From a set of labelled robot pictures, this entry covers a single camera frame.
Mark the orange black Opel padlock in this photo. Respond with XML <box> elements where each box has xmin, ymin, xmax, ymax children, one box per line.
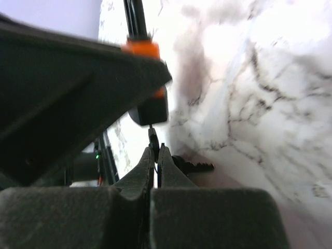
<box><xmin>121</xmin><ymin>1</ymin><xmax>171</xmax><ymax>127</ymax></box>

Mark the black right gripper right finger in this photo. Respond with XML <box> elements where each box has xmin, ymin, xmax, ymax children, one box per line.
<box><xmin>150</xmin><ymin>146</ymin><xmax>290</xmax><ymax>248</ymax></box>

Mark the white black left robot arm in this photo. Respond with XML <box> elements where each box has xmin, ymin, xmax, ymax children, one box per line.
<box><xmin>1</xmin><ymin>16</ymin><xmax>171</xmax><ymax>188</ymax></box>

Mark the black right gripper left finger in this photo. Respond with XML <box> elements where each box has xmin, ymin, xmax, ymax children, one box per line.
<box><xmin>1</xmin><ymin>148</ymin><xmax>154</xmax><ymax>248</ymax></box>

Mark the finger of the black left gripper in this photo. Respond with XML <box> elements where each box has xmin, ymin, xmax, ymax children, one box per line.
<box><xmin>0</xmin><ymin>12</ymin><xmax>173</xmax><ymax>186</ymax></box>

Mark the black-headed key bunch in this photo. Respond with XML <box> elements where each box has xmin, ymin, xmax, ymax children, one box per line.
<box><xmin>148</xmin><ymin>124</ymin><xmax>215</xmax><ymax>176</ymax></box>

